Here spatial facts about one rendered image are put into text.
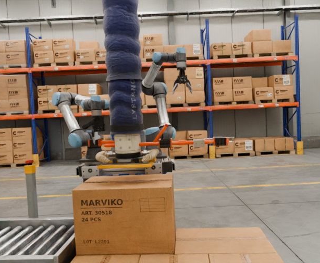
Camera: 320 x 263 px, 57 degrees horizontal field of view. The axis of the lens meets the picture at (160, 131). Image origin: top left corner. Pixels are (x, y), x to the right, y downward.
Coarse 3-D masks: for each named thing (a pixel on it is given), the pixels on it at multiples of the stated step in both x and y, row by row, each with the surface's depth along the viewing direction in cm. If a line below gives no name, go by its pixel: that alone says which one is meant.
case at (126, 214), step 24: (72, 192) 178; (96, 192) 177; (120, 192) 176; (144, 192) 175; (168, 192) 174; (96, 216) 177; (120, 216) 176; (144, 216) 175; (168, 216) 174; (96, 240) 178; (120, 240) 177; (144, 240) 176; (168, 240) 175
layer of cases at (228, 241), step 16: (176, 240) 194; (192, 240) 193; (208, 240) 192; (224, 240) 191; (240, 240) 190; (256, 240) 188; (80, 256) 178; (96, 256) 177; (112, 256) 176; (128, 256) 175; (144, 256) 174; (160, 256) 173; (176, 256) 172; (192, 256) 171; (208, 256) 172; (224, 256) 169; (240, 256) 168; (256, 256) 167; (272, 256) 166
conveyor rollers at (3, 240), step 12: (0, 228) 235; (36, 228) 227; (48, 228) 225; (60, 228) 224; (72, 228) 224; (0, 240) 208; (12, 240) 206; (24, 240) 206; (36, 240) 205; (48, 240) 203; (60, 240) 202; (0, 252) 191; (12, 252) 189; (24, 252) 188; (36, 252) 186; (48, 252) 184
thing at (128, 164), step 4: (116, 160) 186; (136, 160) 184; (100, 164) 187; (104, 164) 184; (108, 164) 183; (112, 164) 183; (116, 164) 183; (120, 164) 183; (124, 164) 182; (128, 164) 182; (132, 164) 181; (136, 164) 181; (140, 164) 180; (144, 164) 180; (148, 164) 180; (152, 164) 183; (100, 168) 182; (104, 168) 182; (108, 168) 182; (112, 168) 182; (116, 168) 182
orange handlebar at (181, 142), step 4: (112, 140) 222; (180, 140) 190; (184, 140) 189; (188, 140) 193; (192, 140) 192; (204, 140) 188; (208, 140) 187; (212, 140) 187; (228, 140) 187; (108, 144) 194; (112, 144) 193; (140, 144) 191; (144, 144) 191; (148, 144) 191; (152, 144) 190; (156, 144) 190; (172, 144) 189; (176, 144) 189; (180, 144) 189; (184, 144) 189; (188, 144) 189; (192, 144) 189
